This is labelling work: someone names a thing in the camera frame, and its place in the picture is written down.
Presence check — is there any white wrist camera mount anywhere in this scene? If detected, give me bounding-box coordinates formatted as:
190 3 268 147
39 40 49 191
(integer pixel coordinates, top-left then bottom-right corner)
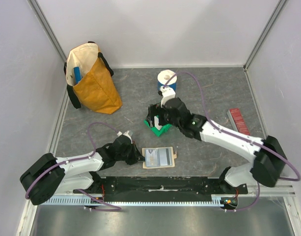
117 130 133 143
159 86 176 107

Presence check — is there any toilet paper roll blue wrap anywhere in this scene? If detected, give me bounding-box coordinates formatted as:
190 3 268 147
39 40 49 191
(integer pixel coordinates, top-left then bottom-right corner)
157 69 177 91

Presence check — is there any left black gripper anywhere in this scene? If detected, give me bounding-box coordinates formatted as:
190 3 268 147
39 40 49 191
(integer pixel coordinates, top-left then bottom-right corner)
116 141 146 165

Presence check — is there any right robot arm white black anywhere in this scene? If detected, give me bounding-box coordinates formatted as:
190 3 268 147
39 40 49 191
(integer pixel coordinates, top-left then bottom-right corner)
146 98 287 194

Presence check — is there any blue item in bag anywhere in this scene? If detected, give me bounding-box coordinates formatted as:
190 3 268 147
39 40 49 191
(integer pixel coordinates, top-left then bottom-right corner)
73 66 82 84

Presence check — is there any white slotted cable duct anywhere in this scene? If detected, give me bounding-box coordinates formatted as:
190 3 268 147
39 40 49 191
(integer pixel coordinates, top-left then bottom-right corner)
42 195 224 207

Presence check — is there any red and grey box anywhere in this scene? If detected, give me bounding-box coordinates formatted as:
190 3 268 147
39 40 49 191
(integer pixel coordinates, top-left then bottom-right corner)
227 108 250 136

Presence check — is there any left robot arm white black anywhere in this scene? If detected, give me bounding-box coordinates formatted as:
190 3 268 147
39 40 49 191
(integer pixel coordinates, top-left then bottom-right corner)
20 135 144 206

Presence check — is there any white card in bin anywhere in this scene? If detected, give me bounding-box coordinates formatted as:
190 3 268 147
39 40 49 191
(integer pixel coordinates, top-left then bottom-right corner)
154 116 162 130

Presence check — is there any green plastic bin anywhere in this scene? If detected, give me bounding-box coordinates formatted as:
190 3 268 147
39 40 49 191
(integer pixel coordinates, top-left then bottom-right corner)
144 116 171 137

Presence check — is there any beige leather card holder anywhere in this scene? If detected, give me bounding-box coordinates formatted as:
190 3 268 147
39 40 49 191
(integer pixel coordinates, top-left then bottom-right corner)
142 147 177 169

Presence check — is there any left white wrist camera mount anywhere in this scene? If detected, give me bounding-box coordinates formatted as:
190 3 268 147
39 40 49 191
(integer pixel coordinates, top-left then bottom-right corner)
117 130 133 143

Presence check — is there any white credit card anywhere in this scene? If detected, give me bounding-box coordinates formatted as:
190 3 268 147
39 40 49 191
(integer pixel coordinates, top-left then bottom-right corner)
158 147 172 167

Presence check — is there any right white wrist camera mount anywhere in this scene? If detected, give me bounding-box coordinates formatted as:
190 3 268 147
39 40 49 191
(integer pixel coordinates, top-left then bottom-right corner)
159 86 176 107

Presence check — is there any orange tote bag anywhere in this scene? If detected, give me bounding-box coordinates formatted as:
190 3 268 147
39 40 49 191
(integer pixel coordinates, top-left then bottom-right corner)
63 41 122 115

